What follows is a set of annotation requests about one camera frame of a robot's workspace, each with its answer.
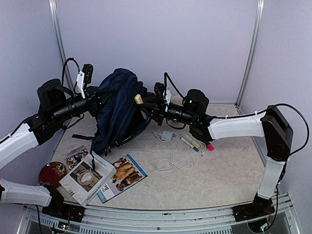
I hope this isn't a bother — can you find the white teal-capped marker pen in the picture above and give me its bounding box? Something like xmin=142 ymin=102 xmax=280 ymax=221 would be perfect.
xmin=180 ymin=136 xmax=199 ymax=152

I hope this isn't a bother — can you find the navy blue student backpack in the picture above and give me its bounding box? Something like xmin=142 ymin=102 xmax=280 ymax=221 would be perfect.
xmin=72 ymin=68 xmax=152 ymax=156

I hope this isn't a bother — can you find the white afternoon tea book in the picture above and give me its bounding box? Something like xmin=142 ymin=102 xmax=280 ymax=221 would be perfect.
xmin=59 ymin=153 xmax=117 ymax=207

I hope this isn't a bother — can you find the white charging cable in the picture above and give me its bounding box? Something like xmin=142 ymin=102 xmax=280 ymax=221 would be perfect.
xmin=153 ymin=132 xmax=207 ymax=171

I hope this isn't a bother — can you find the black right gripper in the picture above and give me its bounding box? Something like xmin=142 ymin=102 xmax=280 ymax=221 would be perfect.
xmin=137 ymin=95 xmax=196 ymax=125

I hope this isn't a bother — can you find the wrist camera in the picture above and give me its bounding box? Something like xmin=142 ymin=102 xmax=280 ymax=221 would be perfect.
xmin=74 ymin=64 xmax=94 ymax=99
xmin=154 ymin=82 xmax=172 ymax=105

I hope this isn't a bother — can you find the right aluminium frame post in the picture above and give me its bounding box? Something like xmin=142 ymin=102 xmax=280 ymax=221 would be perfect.
xmin=235 ymin=0 xmax=265 ymax=108

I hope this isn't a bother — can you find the red floral round tin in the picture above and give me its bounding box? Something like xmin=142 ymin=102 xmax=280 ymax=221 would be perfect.
xmin=39 ymin=161 xmax=66 ymax=188

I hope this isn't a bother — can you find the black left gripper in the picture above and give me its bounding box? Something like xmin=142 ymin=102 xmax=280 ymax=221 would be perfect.
xmin=51 ymin=85 xmax=114 ymax=123

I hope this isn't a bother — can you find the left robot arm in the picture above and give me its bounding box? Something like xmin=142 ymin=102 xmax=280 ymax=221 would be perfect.
xmin=0 ymin=78 xmax=115 ymax=217

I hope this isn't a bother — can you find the blue dog cover book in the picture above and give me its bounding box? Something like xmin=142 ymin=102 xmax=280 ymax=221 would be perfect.
xmin=97 ymin=155 xmax=147 ymax=203

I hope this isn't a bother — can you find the front aluminium rail base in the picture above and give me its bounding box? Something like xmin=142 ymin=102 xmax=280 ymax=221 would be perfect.
xmin=17 ymin=192 xmax=300 ymax=234

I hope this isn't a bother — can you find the left aluminium frame post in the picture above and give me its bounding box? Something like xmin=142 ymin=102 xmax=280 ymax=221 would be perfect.
xmin=48 ymin=0 xmax=69 ymax=81

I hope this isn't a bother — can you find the purple picture card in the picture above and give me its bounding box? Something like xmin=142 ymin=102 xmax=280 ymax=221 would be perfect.
xmin=64 ymin=145 xmax=88 ymax=170

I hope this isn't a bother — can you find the white USB charger block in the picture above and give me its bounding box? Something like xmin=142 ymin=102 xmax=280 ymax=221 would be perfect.
xmin=161 ymin=131 xmax=176 ymax=141

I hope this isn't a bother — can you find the aluminium frame post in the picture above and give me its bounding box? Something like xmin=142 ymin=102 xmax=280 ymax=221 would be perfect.
xmin=235 ymin=0 xmax=265 ymax=108
xmin=48 ymin=0 xmax=69 ymax=81

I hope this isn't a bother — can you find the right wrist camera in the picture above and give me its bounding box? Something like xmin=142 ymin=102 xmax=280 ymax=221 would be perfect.
xmin=154 ymin=82 xmax=172 ymax=105

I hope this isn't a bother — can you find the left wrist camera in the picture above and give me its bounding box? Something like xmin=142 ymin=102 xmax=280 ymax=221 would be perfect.
xmin=74 ymin=64 xmax=94 ymax=99

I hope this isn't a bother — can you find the beige highlighter marker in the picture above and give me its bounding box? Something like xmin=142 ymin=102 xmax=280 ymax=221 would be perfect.
xmin=134 ymin=94 xmax=143 ymax=105

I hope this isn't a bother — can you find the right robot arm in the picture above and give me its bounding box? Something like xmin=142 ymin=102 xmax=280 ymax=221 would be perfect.
xmin=135 ymin=87 xmax=293 ymax=216

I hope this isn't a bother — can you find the pink black highlighter marker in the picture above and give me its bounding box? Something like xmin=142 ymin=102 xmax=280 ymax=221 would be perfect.
xmin=207 ymin=144 xmax=215 ymax=151

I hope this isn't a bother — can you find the beige patterned ceramic mug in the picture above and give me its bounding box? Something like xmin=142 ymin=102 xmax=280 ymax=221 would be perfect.
xmin=166 ymin=95 xmax=185 ymax=130

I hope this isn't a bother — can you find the yellow highlighter marker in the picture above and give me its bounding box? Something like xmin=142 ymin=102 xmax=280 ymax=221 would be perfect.
xmin=191 ymin=140 xmax=200 ymax=149

